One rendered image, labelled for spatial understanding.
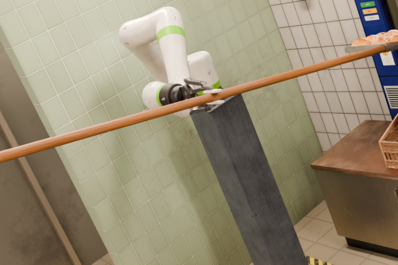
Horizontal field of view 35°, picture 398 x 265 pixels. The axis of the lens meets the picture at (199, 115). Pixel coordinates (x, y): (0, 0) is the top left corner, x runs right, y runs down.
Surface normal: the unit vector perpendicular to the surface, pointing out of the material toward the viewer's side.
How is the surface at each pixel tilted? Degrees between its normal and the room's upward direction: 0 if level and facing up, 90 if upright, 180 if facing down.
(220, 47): 90
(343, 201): 90
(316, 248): 0
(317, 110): 90
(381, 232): 90
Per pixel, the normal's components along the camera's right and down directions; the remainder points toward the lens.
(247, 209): -0.75, 0.47
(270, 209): 0.55, 0.05
